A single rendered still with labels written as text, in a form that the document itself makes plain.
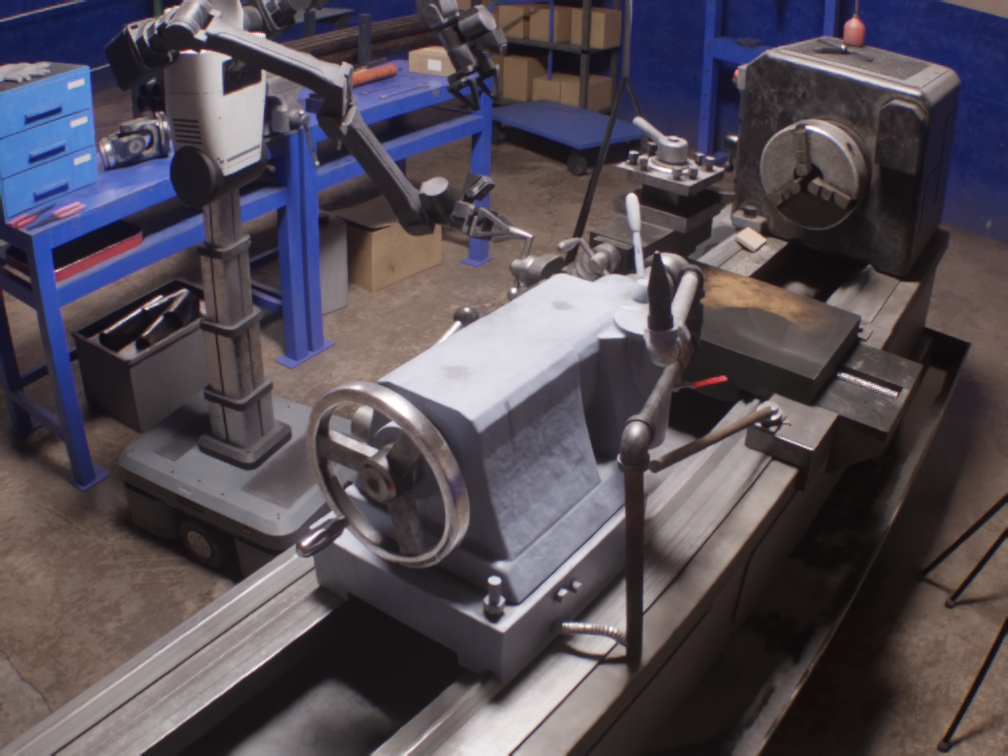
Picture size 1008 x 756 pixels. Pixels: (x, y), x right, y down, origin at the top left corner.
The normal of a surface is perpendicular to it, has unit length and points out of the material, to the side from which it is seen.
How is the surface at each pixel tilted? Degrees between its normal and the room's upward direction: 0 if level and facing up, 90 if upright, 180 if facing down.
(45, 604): 0
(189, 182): 90
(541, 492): 70
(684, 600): 0
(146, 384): 90
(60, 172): 90
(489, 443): 82
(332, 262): 90
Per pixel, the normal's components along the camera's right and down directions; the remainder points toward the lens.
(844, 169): -0.58, 0.40
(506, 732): 0.03, -0.86
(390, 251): 0.77, 0.34
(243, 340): 0.90, 0.24
